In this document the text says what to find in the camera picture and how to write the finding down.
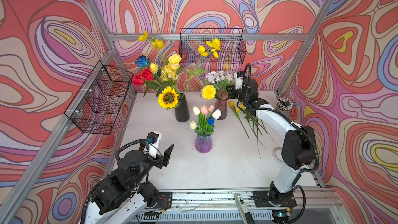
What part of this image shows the white tape roll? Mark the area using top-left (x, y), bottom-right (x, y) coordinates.
top-left (273, 147), bottom-right (283, 164)

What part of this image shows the yellow and lilac bouquet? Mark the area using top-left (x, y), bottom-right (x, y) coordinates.
top-left (198, 38), bottom-right (235, 100)

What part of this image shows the sunflower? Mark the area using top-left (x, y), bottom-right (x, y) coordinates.
top-left (158, 86), bottom-right (179, 110)

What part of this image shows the back black wire basket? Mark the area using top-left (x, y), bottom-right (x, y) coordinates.
top-left (179, 27), bottom-right (247, 64)

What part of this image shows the purple glass tulip vase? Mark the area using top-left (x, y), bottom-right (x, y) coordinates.
top-left (195, 128), bottom-right (214, 153)

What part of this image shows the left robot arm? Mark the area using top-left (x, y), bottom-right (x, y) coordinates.
top-left (80, 132), bottom-right (174, 224)

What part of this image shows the blue tulip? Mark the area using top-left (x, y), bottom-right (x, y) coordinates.
top-left (207, 117), bottom-right (215, 126)

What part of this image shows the patterned pen cup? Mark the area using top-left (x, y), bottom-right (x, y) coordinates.
top-left (276, 97), bottom-right (293, 116)

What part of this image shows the black vase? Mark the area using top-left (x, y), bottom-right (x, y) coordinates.
top-left (175, 95), bottom-right (190, 122)

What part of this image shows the tulip bunch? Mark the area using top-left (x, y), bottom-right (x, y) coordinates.
top-left (189, 105), bottom-right (221, 131)

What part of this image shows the mixed rose bouquet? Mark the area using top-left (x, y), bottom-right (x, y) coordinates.
top-left (132, 31), bottom-right (182, 94)

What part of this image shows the black wire basket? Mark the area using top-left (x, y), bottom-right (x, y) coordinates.
top-left (64, 61), bottom-right (133, 135)
top-left (179, 27), bottom-right (247, 64)

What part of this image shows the tool on front rail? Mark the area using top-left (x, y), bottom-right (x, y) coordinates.
top-left (234, 194), bottom-right (255, 224)

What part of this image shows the left black wire basket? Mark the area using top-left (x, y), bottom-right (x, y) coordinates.
top-left (64, 61), bottom-right (133, 135)

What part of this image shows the yellow carnation stem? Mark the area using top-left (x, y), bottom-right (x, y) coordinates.
top-left (202, 85), bottom-right (217, 100)
top-left (237, 102), bottom-right (262, 160)
top-left (236, 102), bottom-right (268, 142)

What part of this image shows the red grey glass vase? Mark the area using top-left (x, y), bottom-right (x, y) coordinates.
top-left (215, 99), bottom-right (228, 120)

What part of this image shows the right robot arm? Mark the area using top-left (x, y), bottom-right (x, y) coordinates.
top-left (227, 63), bottom-right (319, 206)

